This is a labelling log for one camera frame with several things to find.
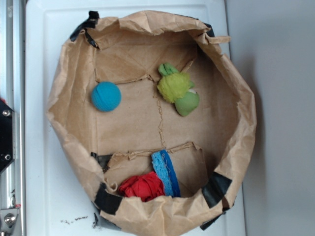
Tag green plush animal toy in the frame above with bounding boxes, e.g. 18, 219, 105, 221
157, 63, 200, 117

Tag brown paper bag bin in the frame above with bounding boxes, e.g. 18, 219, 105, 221
47, 10, 256, 236

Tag blue sponge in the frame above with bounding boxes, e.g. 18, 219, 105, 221
151, 149, 181, 197

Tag blue ball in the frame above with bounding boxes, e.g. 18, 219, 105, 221
91, 82, 122, 112

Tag red crumpled cloth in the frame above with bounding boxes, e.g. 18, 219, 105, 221
118, 171, 165, 202

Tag white plastic tray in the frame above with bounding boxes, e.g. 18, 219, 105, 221
24, 0, 248, 236

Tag black mounting plate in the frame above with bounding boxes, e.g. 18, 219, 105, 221
0, 99, 13, 174

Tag aluminium frame rail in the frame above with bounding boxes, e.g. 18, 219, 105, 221
0, 0, 27, 236

